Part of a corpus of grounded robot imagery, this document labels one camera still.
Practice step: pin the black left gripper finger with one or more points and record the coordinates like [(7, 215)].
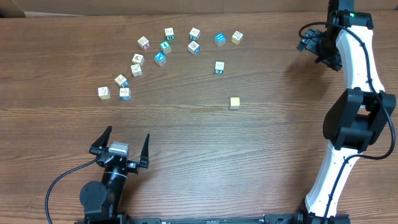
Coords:
[(101, 143), (144, 158)]

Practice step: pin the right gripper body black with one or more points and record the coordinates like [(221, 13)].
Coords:
[(323, 44)]

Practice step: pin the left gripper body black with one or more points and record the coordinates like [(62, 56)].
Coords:
[(131, 165)]

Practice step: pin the wooden block letter I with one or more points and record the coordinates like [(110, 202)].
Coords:
[(136, 70)]

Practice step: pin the wooden block yellow top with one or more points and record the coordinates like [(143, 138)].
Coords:
[(234, 103)]

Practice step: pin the wooden block green 7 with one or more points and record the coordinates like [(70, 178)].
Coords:
[(219, 67)]

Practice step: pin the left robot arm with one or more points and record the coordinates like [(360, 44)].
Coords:
[(101, 199)]

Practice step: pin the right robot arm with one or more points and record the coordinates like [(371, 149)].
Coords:
[(352, 124)]

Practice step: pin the wooden block yellow side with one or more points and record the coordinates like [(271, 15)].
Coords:
[(237, 37), (104, 93)]

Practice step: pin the wooden block blue T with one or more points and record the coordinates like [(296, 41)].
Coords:
[(125, 93)]

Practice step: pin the wooden block blue C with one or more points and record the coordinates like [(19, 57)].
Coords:
[(121, 81)]

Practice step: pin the wooden block yellow side far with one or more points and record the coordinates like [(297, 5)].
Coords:
[(237, 37)]

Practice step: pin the wooden block orange top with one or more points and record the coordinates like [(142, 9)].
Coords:
[(138, 59)]

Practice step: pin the wooden block blue X top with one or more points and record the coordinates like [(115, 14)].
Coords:
[(160, 58)]

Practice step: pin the wooden block red X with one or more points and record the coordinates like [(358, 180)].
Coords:
[(143, 43)]

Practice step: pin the wooden block green 4 top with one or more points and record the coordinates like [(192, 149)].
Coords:
[(165, 47)]

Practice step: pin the wooden block blue side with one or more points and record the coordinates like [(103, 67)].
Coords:
[(193, 47)]

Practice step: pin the wooden block green N side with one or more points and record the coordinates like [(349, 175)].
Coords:
[(169, 33)]

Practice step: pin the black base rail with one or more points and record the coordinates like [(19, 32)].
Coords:
[(266, 219)]

